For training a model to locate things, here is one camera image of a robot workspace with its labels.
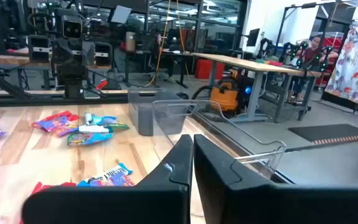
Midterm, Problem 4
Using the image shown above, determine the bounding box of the black monitor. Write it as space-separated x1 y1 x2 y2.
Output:
245 27 261 47

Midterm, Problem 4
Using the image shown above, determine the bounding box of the black floor mat orange-striped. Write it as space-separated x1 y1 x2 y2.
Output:
287 123 358 146

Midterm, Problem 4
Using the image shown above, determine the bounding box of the wooden workbench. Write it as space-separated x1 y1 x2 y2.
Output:
0 46 114 91

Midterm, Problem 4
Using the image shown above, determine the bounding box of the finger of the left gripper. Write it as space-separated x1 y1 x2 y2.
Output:
73 40 95 67
53 39 73 66

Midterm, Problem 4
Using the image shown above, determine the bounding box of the black aluminium table frame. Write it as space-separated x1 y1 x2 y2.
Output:
0 89 294 185

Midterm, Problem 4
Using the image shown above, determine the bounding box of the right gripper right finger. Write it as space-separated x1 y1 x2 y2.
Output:
193 134 358 224

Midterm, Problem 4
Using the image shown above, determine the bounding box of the wooden top table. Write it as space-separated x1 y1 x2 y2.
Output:
191 52 323 124

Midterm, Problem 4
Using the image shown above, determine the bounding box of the red storage bin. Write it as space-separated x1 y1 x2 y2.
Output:
194 58 226 80

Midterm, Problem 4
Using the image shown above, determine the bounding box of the red candy packet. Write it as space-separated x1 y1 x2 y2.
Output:
40 110 80 124
31 181 77 195

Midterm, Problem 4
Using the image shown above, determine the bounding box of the yellow hanging cable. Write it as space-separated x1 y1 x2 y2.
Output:
144 0 172 88

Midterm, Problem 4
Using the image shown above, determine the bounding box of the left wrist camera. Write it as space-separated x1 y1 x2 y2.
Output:
62 15 83 40

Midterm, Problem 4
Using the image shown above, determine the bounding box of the person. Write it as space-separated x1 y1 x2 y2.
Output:
290 34 340 103

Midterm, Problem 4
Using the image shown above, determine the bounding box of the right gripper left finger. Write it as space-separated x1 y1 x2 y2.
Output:
22 134 194 224

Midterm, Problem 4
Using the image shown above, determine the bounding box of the clear plastic bin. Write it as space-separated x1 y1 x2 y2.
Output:
152 98 288 180

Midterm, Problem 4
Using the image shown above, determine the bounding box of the grey plastic bin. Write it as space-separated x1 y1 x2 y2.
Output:
127 88 189 137

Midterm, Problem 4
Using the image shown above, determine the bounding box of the orange shop vacuum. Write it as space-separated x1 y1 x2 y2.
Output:
209 77 240 113

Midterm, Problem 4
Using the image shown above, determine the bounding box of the floral curtain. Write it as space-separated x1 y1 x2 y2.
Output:
324 26 358 106

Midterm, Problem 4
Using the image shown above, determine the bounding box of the black computer blue light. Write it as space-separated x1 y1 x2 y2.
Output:
237 74 260 110

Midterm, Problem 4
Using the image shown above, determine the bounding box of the black vacuum hose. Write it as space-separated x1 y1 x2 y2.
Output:
191 84 217 103

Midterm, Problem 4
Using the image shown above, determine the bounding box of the grey-green candy packet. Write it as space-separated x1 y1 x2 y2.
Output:
106 122 130 131

